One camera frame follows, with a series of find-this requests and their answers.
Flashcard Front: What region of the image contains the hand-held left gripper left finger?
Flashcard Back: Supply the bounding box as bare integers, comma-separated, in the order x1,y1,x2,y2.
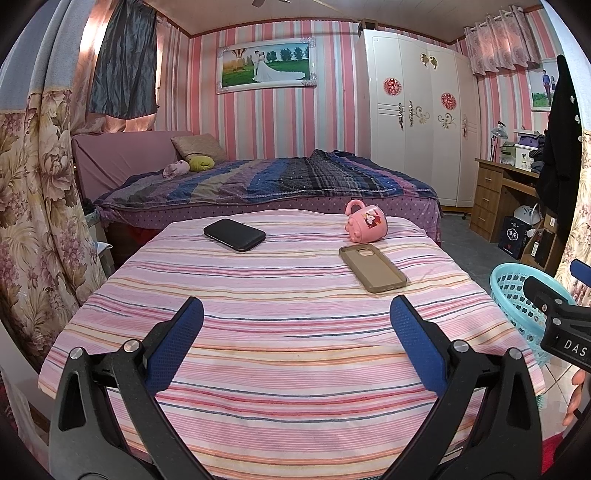
48,296,206,480

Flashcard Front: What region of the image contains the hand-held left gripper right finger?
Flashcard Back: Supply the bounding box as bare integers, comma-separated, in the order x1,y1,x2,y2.
383,295,543,480

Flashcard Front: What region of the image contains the teal plastic basket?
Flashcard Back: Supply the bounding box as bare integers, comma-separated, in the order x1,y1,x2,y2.
490,263,578,367

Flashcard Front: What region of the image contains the tan phone case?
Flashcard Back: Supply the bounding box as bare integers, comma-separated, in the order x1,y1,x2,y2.
338,243,408,294

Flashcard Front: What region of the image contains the person's right hand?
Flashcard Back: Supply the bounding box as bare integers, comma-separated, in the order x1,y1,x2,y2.
562,369,587,428

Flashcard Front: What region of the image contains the dark gift box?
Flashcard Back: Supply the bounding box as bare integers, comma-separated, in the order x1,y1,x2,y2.
498,216,531,259

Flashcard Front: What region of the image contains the white nightstand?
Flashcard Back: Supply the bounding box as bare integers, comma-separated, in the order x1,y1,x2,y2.
85,208,114,282

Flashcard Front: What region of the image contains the wooden desk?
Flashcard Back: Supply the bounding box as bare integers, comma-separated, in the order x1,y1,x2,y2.
469,158,561,273

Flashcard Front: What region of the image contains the pink striped tablecloth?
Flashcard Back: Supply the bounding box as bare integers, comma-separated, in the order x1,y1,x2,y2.
38,209,548,480

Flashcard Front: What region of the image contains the black coat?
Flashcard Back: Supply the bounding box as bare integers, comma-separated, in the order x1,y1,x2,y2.
536,54,585,232

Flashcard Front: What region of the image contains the black phone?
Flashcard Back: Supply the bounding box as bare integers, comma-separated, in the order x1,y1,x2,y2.
203,218,267,253

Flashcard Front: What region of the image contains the white storage box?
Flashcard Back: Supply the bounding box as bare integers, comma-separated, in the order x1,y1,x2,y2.
514,144,536,172

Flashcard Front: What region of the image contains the pink cartoon mug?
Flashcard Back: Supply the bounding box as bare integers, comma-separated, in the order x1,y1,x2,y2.
346,199,389,244

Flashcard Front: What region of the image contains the purple dotted bed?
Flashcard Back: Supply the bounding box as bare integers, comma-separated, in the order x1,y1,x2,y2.
99,194,443,245

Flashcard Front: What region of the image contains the desk lamp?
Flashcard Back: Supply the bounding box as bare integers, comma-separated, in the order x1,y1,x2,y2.
490,121,508,162

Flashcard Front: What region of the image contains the bed with striped quilt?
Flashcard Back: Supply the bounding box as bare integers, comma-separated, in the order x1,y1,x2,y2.
95,148,439,208

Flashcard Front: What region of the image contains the small framed photo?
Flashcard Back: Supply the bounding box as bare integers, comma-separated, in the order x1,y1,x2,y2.
527,58,561,112

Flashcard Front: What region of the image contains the white wardrobe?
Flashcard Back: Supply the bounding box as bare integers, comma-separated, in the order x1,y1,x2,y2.
358,28,481,208

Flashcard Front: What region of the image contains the purple headboard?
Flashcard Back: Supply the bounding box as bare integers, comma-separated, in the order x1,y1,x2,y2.
71,130,195,204

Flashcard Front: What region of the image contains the floral curtain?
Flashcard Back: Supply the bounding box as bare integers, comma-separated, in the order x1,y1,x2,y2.
0,0,109,374

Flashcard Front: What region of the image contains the beige pillow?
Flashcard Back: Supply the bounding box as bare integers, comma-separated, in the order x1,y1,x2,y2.
171,134,227,163

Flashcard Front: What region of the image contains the pink satin curtain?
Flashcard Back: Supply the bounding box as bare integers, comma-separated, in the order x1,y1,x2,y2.
69,0,160,134

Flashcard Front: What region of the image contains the pink valance curtain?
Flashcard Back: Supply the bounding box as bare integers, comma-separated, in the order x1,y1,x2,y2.
464,4,541,77

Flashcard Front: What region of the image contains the dark grey curtain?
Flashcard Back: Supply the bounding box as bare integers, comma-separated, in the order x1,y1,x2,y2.
88,0,158,118

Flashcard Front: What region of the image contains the framed wedding photo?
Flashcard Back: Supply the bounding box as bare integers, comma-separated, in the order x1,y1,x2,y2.
216,37,318,95

